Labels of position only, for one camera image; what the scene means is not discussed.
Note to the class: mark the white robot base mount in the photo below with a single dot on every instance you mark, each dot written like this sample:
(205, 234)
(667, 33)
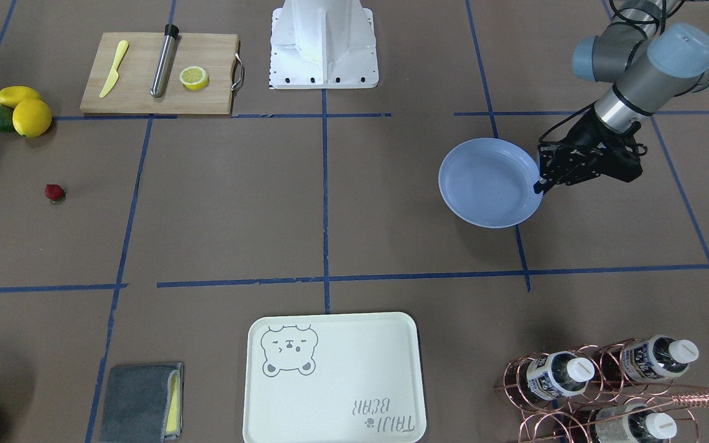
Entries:
(323, 45)

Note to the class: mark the red strawberry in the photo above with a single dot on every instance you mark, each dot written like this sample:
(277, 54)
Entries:
(54, 192)

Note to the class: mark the grey and yellow cloth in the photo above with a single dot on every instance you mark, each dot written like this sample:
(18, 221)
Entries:
(143, 403)

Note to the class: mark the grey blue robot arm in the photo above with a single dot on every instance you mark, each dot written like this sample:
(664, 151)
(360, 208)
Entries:
(647, 62)

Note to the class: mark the yellow plastic knife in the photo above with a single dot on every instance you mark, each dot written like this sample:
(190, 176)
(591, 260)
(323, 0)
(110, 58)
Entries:
(114, 75)

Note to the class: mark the steel cylinder with black cap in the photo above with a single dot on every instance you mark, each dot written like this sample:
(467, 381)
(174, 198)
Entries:
(165, 60)

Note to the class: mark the cream bear tray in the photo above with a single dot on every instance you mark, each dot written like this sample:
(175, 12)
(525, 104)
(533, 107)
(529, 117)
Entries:
(334, 378)

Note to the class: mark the tea bottle front of rack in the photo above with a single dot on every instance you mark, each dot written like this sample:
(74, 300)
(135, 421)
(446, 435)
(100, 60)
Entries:
(632, 422)

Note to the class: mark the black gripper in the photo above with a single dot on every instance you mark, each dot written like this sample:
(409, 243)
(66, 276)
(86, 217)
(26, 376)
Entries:
(586, 135)

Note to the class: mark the bamboo cutting board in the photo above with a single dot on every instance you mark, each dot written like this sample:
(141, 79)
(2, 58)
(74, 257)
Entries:
(216, 53)

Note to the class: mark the copper wire bottle rack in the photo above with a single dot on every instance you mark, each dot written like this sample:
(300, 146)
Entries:
(550, 422)

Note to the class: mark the blue plate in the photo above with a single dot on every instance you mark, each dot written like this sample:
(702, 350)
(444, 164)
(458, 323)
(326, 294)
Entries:
(489, 182)

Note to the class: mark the whole yellow lemon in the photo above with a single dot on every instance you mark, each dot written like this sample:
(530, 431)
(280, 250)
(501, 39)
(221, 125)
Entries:
(32, 117)

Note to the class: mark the lemon half slice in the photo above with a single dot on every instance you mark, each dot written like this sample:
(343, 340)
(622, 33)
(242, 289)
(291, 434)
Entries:
(194, 78)

